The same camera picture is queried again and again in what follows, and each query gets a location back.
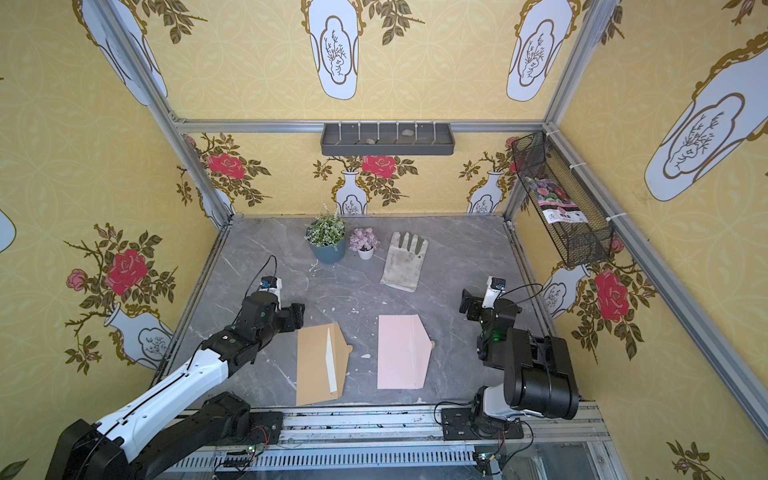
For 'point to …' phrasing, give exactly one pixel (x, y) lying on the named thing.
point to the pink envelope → (404, 348)
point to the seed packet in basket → (556, 204)
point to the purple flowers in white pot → (363, 241)
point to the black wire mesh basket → (580, 230)
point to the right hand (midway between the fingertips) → (479, 291)
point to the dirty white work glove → (402, 267)
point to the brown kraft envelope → (313, 384)
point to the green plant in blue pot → (326, 236)
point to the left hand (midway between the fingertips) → (297, 306)
